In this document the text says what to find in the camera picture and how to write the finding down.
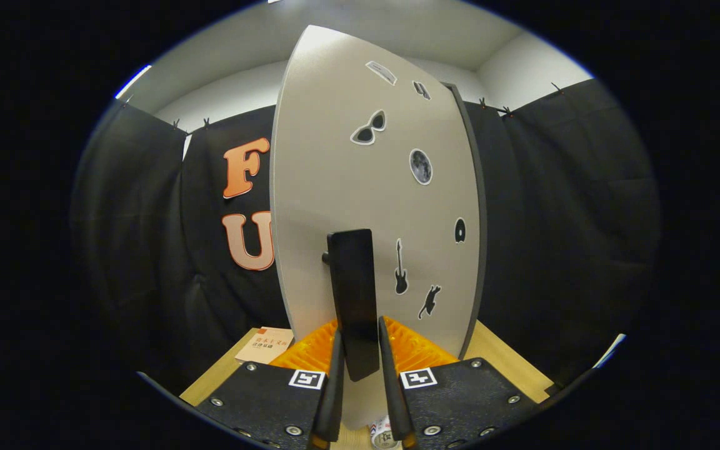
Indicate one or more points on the beige shoe cabinet door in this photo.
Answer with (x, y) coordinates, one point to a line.
(335, 156)

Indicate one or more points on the white and green object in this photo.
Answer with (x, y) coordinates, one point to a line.
(610, 350)

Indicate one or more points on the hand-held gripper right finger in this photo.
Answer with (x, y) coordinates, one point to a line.
(392, 400)

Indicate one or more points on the narrow ceiling light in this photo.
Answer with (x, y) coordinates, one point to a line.
(132, 82)

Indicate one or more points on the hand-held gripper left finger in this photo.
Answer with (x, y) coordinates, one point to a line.
(334, 400)

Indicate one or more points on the white canvas shoe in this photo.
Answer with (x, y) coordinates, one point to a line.
(385, 437)

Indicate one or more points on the beige book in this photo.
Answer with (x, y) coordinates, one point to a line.
(263, 347)

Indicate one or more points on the black backdrop cloth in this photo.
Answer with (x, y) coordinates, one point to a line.
(554, 250)

